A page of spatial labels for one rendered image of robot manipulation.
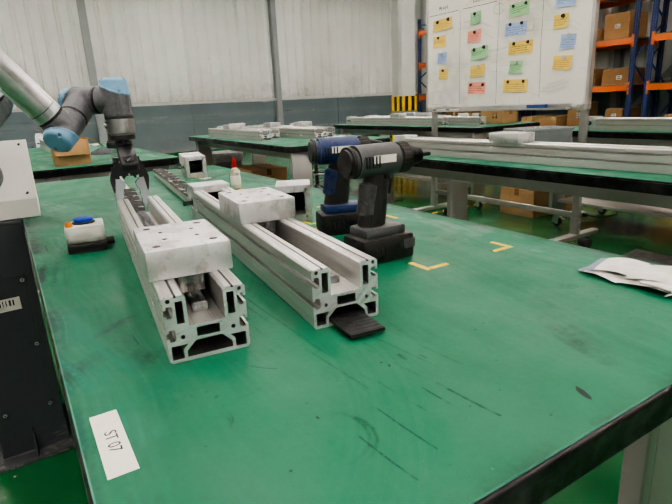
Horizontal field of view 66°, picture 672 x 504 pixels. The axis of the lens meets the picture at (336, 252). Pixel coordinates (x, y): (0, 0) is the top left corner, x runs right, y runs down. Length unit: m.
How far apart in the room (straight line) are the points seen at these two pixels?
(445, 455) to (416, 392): 0.10
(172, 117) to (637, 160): 11.38
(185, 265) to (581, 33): 3.35
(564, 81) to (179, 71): 10.15
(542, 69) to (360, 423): 3.56
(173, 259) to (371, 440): 0.35
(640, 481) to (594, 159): 1.50
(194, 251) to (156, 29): 12.19
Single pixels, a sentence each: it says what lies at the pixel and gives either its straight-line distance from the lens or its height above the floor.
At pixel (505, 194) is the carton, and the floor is 0.17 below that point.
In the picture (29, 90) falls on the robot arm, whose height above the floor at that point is 1.14.
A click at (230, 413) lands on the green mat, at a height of 0.78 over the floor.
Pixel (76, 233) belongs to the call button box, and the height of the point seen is 0.83.
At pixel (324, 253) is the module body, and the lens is 0.82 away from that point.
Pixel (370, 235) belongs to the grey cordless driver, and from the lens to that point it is 0.95.
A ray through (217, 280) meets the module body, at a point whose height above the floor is 0.86.
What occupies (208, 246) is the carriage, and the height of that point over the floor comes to 0.90.
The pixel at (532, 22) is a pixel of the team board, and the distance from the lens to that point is 4.02.
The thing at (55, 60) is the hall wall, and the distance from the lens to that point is 12.41.
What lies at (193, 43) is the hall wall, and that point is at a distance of 13.02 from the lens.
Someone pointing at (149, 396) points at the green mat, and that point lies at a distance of 0.62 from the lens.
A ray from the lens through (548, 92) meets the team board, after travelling 3.90.
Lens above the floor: 1.08
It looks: 16 degrees down
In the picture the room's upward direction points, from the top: 3 degrees counter-clockwise
